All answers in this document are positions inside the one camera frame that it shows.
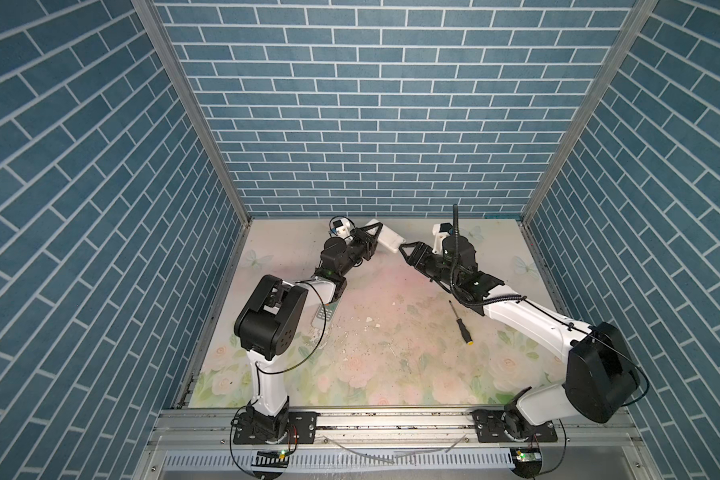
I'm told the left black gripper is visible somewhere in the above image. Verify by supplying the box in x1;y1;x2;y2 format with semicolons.
335;222;381;280

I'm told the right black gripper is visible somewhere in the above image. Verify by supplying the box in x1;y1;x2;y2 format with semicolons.
400;240;461;290

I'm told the white remote control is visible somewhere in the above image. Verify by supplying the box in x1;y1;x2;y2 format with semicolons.
311;302;339;329
366;218;406;254

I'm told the black yellow screwdriver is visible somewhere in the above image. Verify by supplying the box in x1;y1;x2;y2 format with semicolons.
449;301;473;345

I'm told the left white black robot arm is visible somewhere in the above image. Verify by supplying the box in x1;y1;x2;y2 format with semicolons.
234;216;383;427

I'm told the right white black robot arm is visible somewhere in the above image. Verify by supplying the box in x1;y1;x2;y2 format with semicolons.
399;235;641;441

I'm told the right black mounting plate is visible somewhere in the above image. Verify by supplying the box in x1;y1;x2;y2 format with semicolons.
470;409;558;443

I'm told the black mounting plate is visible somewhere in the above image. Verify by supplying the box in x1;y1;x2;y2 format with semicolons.
232;408;318;445
470;409;558;443

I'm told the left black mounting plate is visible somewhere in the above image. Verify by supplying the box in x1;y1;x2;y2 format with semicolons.
232;408;318;445

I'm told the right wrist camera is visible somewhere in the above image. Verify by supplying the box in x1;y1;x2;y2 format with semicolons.
432;222;453;255

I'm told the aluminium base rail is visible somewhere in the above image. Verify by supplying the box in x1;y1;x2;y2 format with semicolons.
135;407;660;479

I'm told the left aluminium corner post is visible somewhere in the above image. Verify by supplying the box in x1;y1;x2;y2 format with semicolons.
132;0;251;228

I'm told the aluminium corner post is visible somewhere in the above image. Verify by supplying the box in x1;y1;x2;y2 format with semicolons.
520;0;658;230
132;0;251;228

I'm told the right aluminium corner post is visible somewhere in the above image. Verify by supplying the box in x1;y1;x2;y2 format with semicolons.
520;0;658;230

